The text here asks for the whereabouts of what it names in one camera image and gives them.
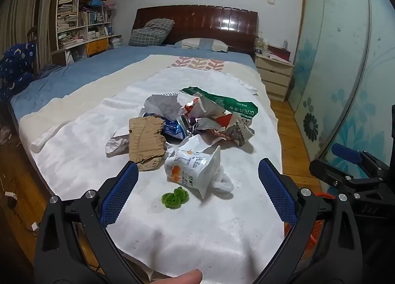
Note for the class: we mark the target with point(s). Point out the torn brown cardboard piece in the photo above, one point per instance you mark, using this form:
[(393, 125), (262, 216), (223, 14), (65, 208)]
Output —
[(146, 143)]

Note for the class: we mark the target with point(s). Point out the torn grey paper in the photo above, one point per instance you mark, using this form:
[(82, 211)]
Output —
[(163, 103)]

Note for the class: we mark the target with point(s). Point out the white power adapter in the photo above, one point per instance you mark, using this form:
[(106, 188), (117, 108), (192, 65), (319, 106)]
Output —
[(10, 197), (34, 226)]

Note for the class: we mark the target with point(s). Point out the white wooden bookshelf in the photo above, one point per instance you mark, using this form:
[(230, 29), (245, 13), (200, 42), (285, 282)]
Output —
[(54, 24)]

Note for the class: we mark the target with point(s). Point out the floral sliding wardrobe door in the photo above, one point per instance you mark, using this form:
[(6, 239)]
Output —
[(336, 70)]

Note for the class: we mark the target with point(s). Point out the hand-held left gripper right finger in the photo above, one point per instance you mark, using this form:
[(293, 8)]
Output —
[(277, 193)]

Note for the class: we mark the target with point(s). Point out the blue grey striped pillow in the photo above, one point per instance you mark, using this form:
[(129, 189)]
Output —
[(200, 44)]

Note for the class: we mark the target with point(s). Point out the white woven cloth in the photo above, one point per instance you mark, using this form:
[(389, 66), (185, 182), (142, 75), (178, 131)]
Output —
[(92, 135)]

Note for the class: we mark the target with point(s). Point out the blue star-patterned cloth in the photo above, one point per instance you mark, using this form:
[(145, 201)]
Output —
[(15, 67)]

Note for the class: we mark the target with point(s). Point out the person's left hand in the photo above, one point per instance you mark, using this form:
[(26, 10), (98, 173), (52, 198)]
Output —
[(182, 277)]

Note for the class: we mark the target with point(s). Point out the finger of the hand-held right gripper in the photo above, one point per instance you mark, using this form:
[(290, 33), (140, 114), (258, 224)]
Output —
[(327, 171), (345, 152)]

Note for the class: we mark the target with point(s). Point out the green scrap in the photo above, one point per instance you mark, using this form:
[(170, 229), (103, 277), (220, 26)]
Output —
[(174, 199)]

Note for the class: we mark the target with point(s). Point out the torn red white carton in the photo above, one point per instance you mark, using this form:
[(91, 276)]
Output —
[(230, 125)]

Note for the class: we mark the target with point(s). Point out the dark wooden bed headboard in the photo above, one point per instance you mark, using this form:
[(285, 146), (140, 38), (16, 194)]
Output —
[(209, 23)]

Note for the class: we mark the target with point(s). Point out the white plastic bag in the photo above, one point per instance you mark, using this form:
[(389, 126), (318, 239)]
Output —
[(224, 184)]

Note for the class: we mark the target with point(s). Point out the white printed drink pouch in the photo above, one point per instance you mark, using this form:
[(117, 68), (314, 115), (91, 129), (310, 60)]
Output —
[(193, 171)]

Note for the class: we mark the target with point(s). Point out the orange mesh basket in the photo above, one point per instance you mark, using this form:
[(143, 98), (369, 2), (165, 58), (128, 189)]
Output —
[(315, 234)]

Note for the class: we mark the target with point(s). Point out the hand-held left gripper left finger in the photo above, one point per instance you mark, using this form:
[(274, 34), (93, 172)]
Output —
[(118, 193)]

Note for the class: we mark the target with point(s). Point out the red white wrapper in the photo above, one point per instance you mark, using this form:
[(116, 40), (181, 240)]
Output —
[(190, 107)]

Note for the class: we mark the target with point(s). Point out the green and white bag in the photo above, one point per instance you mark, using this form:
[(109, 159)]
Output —
[(223, 101)]

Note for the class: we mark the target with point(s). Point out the grey plaid pillow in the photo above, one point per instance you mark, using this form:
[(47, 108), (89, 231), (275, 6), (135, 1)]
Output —
[(151, 33)]

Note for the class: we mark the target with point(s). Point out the striped curtain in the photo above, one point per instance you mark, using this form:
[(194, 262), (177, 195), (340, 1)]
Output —
[(24, 9)]

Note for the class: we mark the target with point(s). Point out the folded white cloths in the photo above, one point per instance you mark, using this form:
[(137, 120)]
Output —
[(116, 41)]

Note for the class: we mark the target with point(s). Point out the light wooden nightstand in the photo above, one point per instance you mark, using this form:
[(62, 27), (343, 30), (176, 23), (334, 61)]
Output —
[(274, 75)]

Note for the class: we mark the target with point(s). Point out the rows of books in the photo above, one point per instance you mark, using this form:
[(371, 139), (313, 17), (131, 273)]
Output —
[(68, 9)]

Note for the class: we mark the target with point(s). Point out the white paper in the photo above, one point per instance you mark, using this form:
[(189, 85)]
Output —
[(116, 145)]

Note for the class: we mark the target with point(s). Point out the red box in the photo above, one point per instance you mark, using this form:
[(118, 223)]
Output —
[(280, 53)]

